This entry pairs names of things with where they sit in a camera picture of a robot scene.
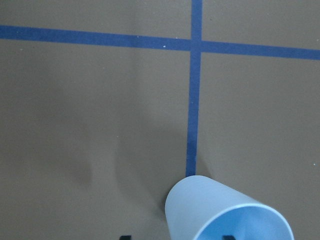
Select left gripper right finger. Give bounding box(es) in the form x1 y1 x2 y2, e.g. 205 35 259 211
222 235 234 240

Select light blue cup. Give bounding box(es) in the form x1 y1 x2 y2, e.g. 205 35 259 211
165 175 294 240

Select blue tape grid lines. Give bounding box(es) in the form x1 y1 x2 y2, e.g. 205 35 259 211
0 0 320 177

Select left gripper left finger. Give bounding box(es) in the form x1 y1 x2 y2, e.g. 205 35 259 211
119 235 132 240

